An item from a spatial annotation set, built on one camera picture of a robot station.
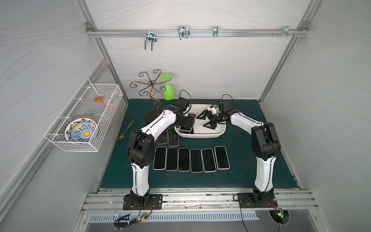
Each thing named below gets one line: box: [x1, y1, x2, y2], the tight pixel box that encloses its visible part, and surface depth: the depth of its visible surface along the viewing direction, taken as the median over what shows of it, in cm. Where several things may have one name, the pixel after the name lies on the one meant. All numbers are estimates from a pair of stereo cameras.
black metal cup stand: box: [129, 69, 172, 124], surface depth 90 cm
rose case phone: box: [165, 147, 179, 172], surface depth 90 cm
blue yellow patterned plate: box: [64, 116, 99, 143], surface depth 62 cm
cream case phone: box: [200, 148, 217, 173], surface depth 92 cm
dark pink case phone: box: [214, 145, 230, 170], surface depth 92 cm
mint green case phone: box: [177, 147, 191, 172], surface depth 90 cm
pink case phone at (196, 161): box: [189, 148, 204, 174], surface depth 90 cm
